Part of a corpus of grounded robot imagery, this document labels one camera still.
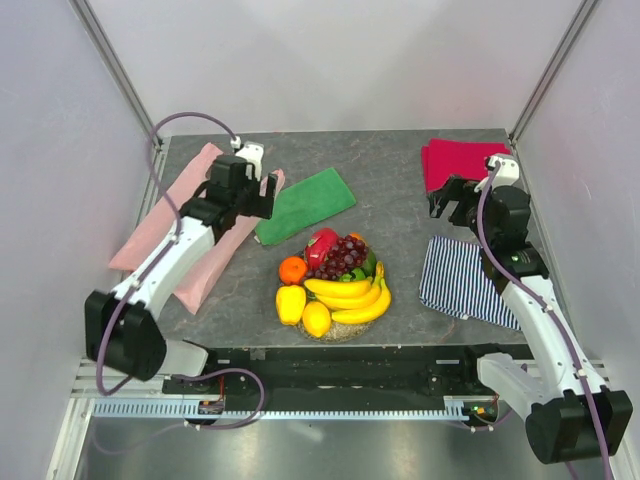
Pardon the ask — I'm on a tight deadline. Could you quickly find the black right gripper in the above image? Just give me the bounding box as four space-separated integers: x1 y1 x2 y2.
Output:
427 173 496 246

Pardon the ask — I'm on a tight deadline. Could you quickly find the red grape bunch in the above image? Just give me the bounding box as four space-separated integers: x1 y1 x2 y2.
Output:
306 234 368 282

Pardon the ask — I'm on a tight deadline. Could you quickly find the yellow banana bunch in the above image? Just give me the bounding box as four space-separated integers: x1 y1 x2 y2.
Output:
303 261 392 325

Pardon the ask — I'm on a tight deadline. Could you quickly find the small green watermelon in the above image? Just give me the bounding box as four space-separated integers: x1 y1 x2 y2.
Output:
340 268 367 282

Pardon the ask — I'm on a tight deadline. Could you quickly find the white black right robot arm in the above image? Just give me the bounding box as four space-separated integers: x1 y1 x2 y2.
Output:
419 175 633 464

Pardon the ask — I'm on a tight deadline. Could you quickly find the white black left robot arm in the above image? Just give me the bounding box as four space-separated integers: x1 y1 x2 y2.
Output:
84 142 278 393

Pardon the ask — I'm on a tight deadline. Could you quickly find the red cloth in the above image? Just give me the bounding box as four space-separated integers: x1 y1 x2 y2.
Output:
421 138 511 194

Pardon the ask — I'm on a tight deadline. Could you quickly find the green cloth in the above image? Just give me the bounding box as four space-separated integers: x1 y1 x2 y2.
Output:
255 168 356 246

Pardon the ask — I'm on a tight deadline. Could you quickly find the red dragon fruit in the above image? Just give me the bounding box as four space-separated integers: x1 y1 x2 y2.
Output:
304 228 339 270

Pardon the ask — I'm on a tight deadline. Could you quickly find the orange tangerine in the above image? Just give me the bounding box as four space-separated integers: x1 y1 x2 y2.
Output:
278 256 308 286

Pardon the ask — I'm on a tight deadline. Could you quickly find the blue white striped cloth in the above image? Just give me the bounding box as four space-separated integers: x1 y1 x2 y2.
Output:
419 236 520 331

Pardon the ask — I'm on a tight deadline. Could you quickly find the green orange mango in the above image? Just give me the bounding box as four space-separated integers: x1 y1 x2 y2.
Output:
350 232 377 275

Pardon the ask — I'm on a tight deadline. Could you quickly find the yellow bell pepper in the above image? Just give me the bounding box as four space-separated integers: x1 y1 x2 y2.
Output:
275 285 307 326

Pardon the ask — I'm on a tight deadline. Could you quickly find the yellow lemon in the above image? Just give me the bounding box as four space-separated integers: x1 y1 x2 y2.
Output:
302 301 332 338

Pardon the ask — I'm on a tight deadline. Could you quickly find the round speckled plate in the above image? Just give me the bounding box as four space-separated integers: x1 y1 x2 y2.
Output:
296 322 374 344

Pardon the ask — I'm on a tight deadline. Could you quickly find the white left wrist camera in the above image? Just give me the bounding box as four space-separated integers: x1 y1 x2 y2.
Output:
230 136 264 180

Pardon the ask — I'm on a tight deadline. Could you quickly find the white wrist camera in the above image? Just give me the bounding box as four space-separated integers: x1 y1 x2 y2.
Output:
230 136 264 180
486 154 520 188

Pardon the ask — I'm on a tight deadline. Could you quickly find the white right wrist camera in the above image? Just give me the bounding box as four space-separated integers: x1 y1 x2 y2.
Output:
486 154 520 188

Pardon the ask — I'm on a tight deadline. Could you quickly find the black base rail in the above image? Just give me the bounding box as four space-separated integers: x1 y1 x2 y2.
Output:
162 344 534 412

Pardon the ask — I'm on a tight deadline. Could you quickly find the grey slotted cable duct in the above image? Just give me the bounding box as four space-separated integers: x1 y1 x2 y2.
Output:
91 397 469 421

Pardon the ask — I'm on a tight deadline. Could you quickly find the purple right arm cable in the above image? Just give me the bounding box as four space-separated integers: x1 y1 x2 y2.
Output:
444 167 616 480

